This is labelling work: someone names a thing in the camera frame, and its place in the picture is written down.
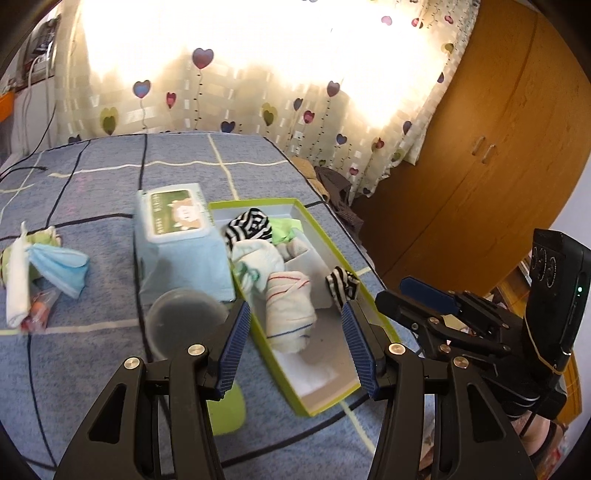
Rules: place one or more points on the green lid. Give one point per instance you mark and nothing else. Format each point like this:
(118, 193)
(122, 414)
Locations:
(226, 415)

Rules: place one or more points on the large striped sock roll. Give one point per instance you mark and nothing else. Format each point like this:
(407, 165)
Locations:
(247, 228)

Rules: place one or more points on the small striped sock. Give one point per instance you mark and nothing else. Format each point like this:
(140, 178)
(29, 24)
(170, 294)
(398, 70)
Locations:
(341, 286)

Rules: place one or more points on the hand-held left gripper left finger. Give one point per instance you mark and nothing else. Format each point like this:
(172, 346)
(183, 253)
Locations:
(233, 353)

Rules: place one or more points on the wooden wardrobe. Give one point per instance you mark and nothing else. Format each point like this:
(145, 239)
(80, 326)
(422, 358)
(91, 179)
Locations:
(498, 152)

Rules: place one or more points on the white green patterned cloth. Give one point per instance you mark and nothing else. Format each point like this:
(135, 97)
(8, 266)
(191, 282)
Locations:
(256, 263)

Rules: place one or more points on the clear plastic container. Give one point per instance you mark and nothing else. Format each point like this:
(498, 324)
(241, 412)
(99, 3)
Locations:
(184, 323)

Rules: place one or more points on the light green cloth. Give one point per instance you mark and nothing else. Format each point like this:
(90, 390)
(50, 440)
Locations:
(284, 230)

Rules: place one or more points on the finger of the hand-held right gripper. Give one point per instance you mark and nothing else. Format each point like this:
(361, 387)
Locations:
(406, 311)
(427, 293)

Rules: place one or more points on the white striped towel roll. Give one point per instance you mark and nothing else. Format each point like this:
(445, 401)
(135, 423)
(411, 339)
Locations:
(288, 314)

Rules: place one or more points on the white rolled cloth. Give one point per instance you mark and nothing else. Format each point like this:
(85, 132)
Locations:
(16, 281)

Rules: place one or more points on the orange red packet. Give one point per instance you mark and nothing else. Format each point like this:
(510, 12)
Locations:
(41, 307)

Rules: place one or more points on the plaid bag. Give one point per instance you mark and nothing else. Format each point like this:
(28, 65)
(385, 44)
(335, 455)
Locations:
(561, 464)

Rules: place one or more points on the blue checked bed sheet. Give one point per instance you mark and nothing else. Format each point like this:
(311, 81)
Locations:
(92, 184)

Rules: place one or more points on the dark checked shirt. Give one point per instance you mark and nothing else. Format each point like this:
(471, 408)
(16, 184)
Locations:
(341, 198)

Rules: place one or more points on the heart print curtain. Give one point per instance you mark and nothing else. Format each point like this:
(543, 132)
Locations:
(277, 60)

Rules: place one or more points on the wet wipes pack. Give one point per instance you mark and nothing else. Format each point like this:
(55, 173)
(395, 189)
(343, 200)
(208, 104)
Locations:
(180, 240)

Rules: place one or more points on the green cardboard box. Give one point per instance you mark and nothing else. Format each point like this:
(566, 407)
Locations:
(318, 378)

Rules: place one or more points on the blue face mask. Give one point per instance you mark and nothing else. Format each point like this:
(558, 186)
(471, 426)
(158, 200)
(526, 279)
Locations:
(60, 267)

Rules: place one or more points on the person's right hand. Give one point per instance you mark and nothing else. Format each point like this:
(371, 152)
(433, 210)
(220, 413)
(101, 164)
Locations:
(540, 436)

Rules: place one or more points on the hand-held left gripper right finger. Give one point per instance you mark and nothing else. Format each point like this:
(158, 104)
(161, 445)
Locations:
(362, 353)

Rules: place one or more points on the grey white sock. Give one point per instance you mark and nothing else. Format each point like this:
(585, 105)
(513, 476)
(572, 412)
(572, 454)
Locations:
(292, 251)

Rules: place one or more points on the orange plastic tray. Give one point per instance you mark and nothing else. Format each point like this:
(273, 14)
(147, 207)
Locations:
(5, 105)

